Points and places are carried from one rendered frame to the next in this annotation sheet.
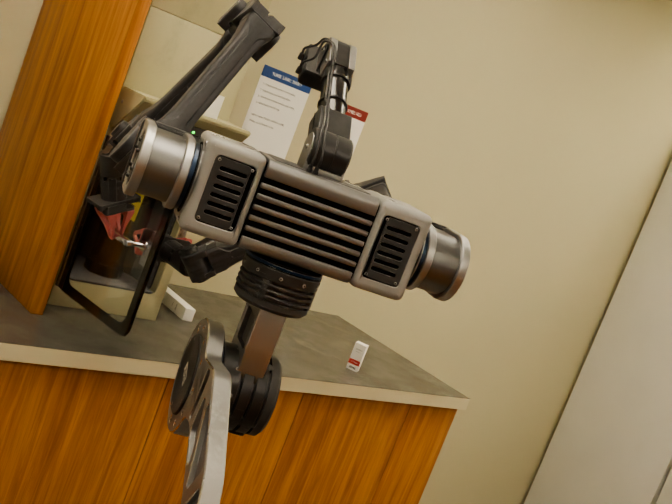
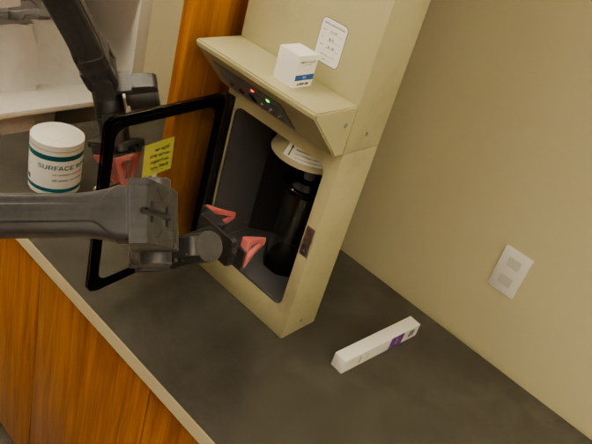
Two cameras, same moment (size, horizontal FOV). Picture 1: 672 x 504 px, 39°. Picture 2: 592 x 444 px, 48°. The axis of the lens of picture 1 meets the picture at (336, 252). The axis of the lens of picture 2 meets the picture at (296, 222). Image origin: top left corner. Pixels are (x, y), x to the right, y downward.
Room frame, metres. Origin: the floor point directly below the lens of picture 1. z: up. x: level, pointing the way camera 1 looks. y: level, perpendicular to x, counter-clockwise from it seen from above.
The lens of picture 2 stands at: (2.25, -0.69, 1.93)
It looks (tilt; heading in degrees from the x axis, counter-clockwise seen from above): 32 degrees down; 78
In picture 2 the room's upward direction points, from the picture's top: 17 degrees clockwise
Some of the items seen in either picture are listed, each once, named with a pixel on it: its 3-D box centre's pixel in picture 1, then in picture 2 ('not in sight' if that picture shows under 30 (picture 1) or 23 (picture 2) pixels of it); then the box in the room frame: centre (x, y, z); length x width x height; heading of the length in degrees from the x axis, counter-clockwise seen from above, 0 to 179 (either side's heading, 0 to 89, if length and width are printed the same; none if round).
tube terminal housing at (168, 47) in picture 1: (130, 160); (314, 144); (2.50, 0.59, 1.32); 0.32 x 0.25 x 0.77; 134
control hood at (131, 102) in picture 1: (182, 128); (268, 95); (2.37, 0.46, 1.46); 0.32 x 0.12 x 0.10; 134
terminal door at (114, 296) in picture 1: (118, 233); (156, 192); (2.20, 0.49, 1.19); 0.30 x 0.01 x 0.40; 49
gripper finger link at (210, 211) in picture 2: not in sight; (222, 224); (2.34, 0.44, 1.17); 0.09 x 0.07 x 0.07; 42
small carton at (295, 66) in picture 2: (207, 103); (295, 65); (2.40, 0.43, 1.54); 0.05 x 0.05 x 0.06; 44
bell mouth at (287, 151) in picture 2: not in sight; (314, 142); (2.50, 0.56, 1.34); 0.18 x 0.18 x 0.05
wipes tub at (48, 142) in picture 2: not in sight; (55, 159); (1.92, 0.83, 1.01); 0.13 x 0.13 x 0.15
